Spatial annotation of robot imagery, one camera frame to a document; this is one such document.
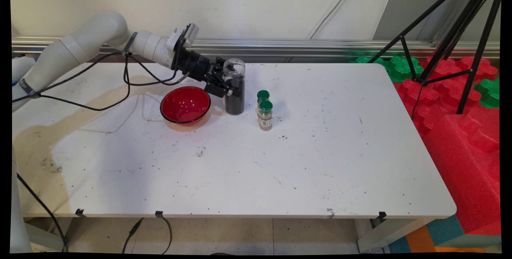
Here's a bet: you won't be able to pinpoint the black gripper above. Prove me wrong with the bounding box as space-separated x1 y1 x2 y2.
172 47 237 99

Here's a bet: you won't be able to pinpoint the clear plastic jar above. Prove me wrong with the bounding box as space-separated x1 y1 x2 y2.
222 58 246 116

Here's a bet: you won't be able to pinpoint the black seeds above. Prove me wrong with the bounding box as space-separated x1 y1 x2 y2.
224 78 245 116

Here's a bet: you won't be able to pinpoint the short green-capped spice bottle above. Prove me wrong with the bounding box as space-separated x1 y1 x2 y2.
256 90 271 108

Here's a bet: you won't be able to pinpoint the red bowl with black rim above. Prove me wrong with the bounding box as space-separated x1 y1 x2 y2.
160 86 212 126

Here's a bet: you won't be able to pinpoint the tall green-capped spice bottle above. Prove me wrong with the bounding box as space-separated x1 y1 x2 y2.
257 100 274 131

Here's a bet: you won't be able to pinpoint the green foam block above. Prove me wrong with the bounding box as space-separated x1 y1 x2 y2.
474 78 500 110
385 56 424 84
351 55 387 66

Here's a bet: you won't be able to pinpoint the red foam puzzle mat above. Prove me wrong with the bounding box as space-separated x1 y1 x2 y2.
394 56 500 139

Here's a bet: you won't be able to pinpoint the grey metal table leg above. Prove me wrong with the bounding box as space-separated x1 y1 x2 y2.
24 217 68 252
357 217 436 254

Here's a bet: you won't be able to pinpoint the black tripod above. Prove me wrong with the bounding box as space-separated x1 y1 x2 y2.
366 0 502 116

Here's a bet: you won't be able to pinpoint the large red foam block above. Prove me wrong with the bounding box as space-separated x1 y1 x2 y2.
422 114 501 235

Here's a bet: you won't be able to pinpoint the orange foam floor mat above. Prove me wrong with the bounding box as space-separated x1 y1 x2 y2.
405 225 487 254

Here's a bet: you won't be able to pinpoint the teal foam floor mat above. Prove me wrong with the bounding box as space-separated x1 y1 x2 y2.
389 215 464 254

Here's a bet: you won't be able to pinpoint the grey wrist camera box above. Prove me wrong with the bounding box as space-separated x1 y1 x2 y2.
166 22 200 52

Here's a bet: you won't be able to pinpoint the aluminium wall rail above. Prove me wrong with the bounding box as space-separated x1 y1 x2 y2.
12 36 500 61

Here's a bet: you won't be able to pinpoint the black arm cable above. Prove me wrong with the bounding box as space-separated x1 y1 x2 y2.
12 50 190 112

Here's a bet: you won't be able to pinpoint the white wall cable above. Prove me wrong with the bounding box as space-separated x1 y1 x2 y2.
309 0 360 40

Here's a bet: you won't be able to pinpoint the thin black hanging cable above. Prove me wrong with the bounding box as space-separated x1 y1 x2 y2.
159 216 172 255

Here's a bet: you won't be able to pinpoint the black cable with plug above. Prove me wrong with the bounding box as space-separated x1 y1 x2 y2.
122 217 144 255

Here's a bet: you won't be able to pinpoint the thin black tripod cable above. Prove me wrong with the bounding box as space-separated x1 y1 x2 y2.
411 82 425 120

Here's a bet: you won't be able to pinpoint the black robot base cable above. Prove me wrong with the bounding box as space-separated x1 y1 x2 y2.
16 173 69 252

